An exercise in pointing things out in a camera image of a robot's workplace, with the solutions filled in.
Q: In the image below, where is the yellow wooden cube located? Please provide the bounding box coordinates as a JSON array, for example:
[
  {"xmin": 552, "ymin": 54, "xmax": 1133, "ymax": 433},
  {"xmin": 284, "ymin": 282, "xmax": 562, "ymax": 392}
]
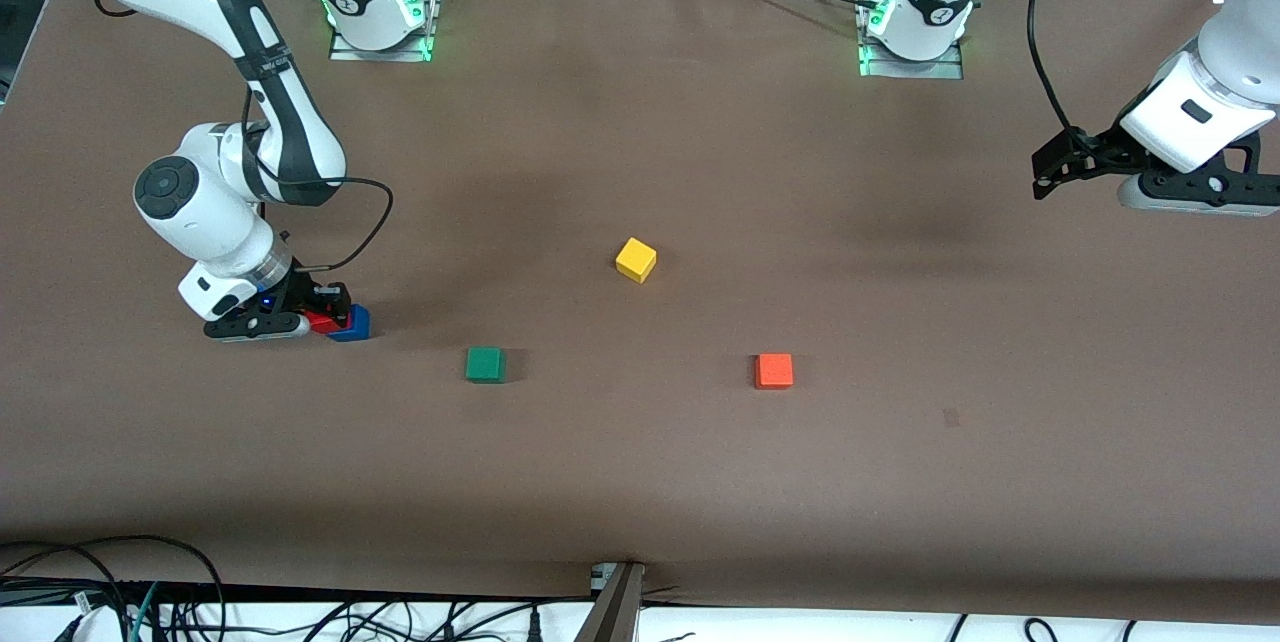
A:
[{"xmin": 615, "ymin": 237, "xmax": 658, "ymax": 284}]

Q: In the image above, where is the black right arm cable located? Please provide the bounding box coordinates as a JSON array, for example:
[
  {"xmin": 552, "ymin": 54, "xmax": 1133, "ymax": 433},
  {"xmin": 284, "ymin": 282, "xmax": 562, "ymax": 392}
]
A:
[{"xmin": 240, "ymin": 87, "xmax": 394, "ymax": 273}]

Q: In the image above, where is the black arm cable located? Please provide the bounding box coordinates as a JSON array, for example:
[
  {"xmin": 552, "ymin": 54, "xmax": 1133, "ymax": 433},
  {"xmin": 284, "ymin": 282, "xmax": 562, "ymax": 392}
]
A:
[
  {"xmin": 240, "ymin": 87, "xmax": 394, "ymax": 273},
  {"xmin": 1028, "ymin": 0, "xmax": 1086, "ymax": 138}
]

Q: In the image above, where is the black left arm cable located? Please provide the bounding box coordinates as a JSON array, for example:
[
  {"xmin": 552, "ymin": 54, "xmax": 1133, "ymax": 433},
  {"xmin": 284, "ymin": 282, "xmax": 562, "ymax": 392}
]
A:
[{"xmin": 1028, "ymin": 0, "xmax": 1086, "ymax": 138}]

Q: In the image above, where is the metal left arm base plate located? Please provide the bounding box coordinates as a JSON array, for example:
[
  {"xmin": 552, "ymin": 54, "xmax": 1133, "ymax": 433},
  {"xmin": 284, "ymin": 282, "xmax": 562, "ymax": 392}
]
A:
[{"xmin": 858, "ymin": 0, "xmax": 967, "ymax": 80}]

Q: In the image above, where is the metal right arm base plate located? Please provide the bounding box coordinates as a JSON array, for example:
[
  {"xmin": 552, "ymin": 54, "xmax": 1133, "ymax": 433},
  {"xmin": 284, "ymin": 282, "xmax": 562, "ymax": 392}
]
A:
[{"xmin": 329, "ymin": 0, "xmax": 437, "ymax": 62}]

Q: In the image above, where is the black looped cable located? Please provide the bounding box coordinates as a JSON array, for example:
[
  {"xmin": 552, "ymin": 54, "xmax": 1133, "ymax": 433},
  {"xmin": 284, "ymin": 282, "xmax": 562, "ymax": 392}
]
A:
[{"xmin": 0, "ymin": 535, "xmax": 227, "ymax": 642}]

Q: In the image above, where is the black cable tray bar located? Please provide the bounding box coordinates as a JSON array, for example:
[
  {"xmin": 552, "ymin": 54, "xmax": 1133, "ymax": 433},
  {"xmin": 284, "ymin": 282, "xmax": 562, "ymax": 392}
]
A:
[{"xmin": 0, "ymin": 577, "xmax": 593, "ymax": 613}]

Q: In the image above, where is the green cable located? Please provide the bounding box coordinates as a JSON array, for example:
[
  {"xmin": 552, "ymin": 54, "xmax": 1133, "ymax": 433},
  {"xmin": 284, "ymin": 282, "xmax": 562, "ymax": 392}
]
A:
[{"xmin": 128, "ymin": 584, "xmax": 161, "ymax": 642}]

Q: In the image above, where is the grey metal post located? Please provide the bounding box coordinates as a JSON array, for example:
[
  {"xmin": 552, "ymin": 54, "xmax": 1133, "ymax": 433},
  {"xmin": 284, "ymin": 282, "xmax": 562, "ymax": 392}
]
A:
[{"xmin": 575, "ymin": 562, "xmax": 647, "ymax": 642}]

